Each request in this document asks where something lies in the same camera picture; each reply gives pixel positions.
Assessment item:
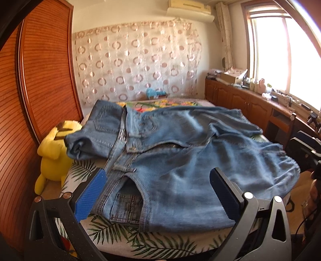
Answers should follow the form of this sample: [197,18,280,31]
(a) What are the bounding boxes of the blue denim jeans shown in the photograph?
[65,101,300,233]

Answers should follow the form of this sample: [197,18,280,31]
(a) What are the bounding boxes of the yellow plush toy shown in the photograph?
[34,120,82,195]

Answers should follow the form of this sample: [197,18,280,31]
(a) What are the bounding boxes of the palm leaf print bedsheet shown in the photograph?
[55,160,232,260]

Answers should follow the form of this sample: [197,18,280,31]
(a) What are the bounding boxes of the wooden side cabinet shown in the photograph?
[205,78,320,146]

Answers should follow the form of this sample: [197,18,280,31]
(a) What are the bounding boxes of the floral pink blanket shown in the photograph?
[116,98,214,113]

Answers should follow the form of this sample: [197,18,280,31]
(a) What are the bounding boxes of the pink figurine on sill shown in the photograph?
[257,78,266,94]

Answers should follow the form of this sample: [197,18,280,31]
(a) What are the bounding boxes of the wooden louvered wardrobe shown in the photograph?
[1,1,83,252]

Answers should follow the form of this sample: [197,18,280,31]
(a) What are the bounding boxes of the cardboard box on cabinet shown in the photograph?
[220,67,248,84]

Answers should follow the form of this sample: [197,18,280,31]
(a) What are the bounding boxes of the blue toy on bed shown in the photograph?
[146,88,167,100]

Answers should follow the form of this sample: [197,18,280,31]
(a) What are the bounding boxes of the white circle pattern curtain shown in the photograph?
[72,19,202,106]

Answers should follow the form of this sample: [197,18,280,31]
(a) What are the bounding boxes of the beige window curtain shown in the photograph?
[215,2,234,71]

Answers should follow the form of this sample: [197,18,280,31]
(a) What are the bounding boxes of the white wall air conditioner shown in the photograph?
[167,0,215,23]

